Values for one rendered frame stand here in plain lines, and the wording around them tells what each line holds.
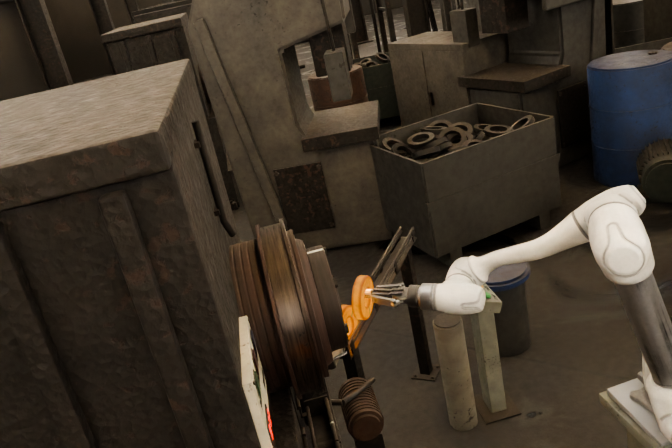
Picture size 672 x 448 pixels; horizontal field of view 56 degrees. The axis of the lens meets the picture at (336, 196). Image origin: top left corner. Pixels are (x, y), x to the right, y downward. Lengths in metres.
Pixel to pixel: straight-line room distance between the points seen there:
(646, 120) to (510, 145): 1.11
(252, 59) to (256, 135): 0.51
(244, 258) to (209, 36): 2.81
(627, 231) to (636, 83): 3.05
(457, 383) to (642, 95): 2.71
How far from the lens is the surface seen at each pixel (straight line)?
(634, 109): 4.79
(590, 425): 2.91
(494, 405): 2.94
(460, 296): 2.09
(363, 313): 2.19
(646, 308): 1.91
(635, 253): 1.74
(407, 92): 6.16
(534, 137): 4.21
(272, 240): 1.58
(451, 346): 2.63
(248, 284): 1.54
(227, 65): 4.28
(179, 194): 1.08
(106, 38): 5.69
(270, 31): 4.19
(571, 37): 5.34
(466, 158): 3.91
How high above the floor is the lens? 1.94
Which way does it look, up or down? 20 degrees down
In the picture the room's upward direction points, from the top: 12 degrees counter-clockwise
